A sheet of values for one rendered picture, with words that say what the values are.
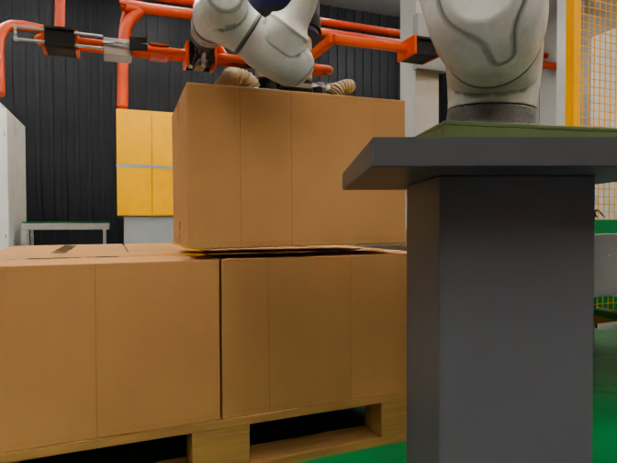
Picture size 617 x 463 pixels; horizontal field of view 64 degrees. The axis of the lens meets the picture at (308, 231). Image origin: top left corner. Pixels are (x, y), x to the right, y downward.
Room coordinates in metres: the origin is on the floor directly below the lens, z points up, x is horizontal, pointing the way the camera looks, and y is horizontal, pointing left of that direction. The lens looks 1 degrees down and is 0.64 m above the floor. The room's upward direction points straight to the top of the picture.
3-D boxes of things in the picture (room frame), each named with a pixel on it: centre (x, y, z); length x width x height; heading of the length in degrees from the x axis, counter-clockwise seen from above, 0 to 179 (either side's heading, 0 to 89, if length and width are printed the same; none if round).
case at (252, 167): (1.48, 0.08, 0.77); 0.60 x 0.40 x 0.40; 110
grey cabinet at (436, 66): (2.78, -0.68, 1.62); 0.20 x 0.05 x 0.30; 112
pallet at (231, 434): (1.68, 0.40, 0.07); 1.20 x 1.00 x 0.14; 112
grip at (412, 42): (1.37, -0.30, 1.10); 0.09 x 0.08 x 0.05; 22
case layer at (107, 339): (1.68, 0.40, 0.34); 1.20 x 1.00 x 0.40; 112
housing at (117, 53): (1.32, 0.50, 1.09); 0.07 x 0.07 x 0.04; 22
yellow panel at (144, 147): (8.91, 2.26, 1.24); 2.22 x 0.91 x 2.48; 111
